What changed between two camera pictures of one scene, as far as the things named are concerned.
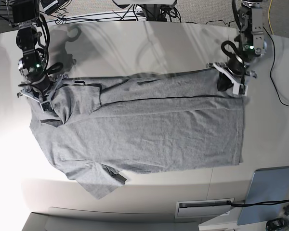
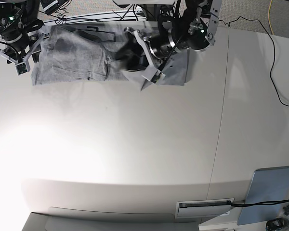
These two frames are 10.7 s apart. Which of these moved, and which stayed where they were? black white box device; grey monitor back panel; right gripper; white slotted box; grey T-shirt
Moved: grey T-shirt; right gripper
Stayed: black white box device; grey monitor back panel; white slotted box
